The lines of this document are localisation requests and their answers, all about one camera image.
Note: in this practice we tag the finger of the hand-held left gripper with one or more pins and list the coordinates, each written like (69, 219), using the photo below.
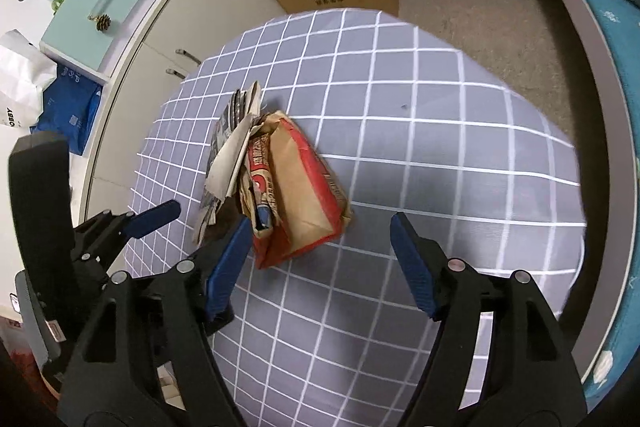
(155, 214)
(220, 321)

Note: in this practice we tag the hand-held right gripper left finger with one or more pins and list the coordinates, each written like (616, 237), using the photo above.
(227, 269)

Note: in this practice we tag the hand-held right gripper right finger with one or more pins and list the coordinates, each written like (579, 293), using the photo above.
(415, 267)

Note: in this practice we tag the brown and red paper bag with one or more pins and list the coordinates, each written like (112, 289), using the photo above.
(300, 187)

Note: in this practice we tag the blue bag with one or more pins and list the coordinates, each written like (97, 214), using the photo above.
(70, 107)

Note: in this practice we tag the white paper bag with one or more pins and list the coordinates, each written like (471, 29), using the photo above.
(22, 77)

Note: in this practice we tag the grey checkered tablecloth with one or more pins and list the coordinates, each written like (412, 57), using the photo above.
(425, 132)

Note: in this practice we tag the large teal drawer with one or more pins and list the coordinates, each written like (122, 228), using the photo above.
(75, 17)

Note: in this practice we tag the pinecone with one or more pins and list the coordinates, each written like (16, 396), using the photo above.
(104, 23)

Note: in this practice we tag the green plastic plant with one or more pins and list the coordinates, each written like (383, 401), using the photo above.
(59, 2)

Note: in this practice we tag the white curved cabinet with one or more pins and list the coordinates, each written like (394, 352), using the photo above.
(220, 7)

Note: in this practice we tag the teal bunk bed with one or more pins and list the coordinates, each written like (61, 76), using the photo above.
(607, 132)

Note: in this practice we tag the teal patterned bedsheet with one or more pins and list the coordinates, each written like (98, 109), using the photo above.
(617, 37)

